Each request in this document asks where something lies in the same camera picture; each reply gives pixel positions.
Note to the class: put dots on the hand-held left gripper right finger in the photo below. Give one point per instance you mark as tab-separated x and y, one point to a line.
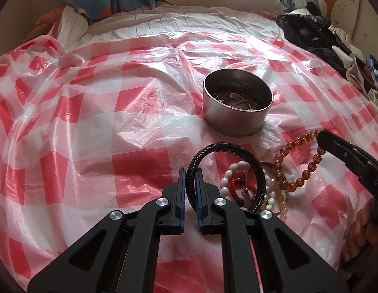
199	198

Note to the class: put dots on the black puffer jacket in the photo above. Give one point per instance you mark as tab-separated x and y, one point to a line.
301	30

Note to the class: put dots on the blue cloth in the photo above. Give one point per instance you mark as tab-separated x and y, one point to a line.
375	67

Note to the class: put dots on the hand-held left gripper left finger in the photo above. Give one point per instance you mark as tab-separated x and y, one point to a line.
183	192

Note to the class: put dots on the pink cloth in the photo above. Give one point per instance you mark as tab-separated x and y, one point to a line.
48	15

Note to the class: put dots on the beige garment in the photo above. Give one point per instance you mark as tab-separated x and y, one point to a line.
353	64

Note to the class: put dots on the round metal tin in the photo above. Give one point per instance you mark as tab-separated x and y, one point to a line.
237	120

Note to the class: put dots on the red white checkered plastic sheet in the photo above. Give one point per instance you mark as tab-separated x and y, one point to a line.
115	128

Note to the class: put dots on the white striped bedsheet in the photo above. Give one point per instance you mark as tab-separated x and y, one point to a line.
176	21

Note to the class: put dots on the person's right hand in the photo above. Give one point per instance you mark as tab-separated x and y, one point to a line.
359	236

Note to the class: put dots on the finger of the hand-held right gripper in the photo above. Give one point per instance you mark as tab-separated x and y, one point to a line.
332	143

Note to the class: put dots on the white striped pillow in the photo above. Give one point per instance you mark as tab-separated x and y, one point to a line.
71	24

